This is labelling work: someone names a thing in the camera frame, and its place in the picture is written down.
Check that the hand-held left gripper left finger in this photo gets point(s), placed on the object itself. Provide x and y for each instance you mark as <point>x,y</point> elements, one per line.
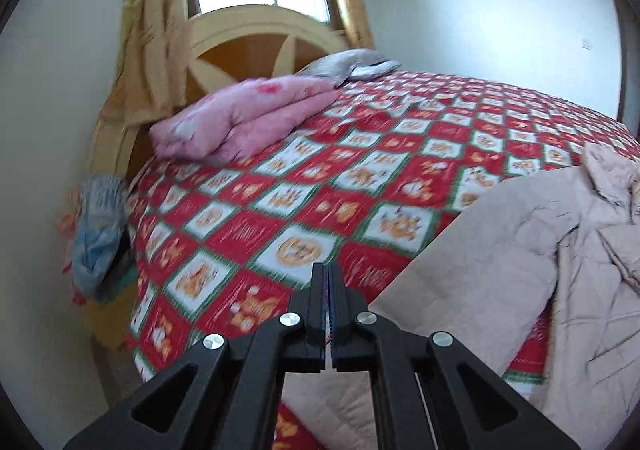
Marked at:
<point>319,302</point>

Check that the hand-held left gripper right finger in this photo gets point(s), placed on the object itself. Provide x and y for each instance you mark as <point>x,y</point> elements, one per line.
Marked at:
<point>336,304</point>

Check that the beige quilted blanket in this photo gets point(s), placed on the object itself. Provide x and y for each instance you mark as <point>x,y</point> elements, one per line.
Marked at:
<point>510,250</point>

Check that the pile of clothes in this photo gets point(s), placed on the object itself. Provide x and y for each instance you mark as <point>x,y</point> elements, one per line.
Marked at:
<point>97,235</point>

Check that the red checkered cartoon bed sheet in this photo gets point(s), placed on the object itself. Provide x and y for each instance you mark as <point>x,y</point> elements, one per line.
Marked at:
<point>310,180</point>

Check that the pink folded quilt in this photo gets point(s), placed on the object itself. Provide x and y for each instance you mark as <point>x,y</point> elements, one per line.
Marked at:
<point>245,117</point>

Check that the grey pillow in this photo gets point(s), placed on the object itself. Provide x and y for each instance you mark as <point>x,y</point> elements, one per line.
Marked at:
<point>345,64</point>

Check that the cream wooden headboard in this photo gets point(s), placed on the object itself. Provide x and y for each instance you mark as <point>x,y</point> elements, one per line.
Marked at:
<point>200,70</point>

